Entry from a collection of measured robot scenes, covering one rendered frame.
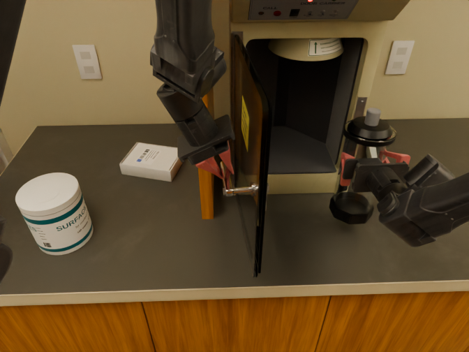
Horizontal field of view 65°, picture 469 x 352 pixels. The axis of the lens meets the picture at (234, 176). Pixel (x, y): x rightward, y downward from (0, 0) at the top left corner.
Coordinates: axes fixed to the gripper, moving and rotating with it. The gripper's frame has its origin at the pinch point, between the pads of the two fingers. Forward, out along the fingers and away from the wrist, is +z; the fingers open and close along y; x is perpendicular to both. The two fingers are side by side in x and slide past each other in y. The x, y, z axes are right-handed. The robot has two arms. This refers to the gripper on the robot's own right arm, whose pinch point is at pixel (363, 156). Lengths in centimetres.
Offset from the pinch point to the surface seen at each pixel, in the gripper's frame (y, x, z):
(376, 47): -2.0, -21.3, 9.0
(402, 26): -29, -16, 52
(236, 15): 28.2, -28.6, 5.1
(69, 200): 65, 7, -2
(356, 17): 5.1, -27.8, 5.2
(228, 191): 31.2, -4.1, -16.7
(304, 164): 8.1, 11.7, 16.0
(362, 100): -1.8, -9.0, 10.0
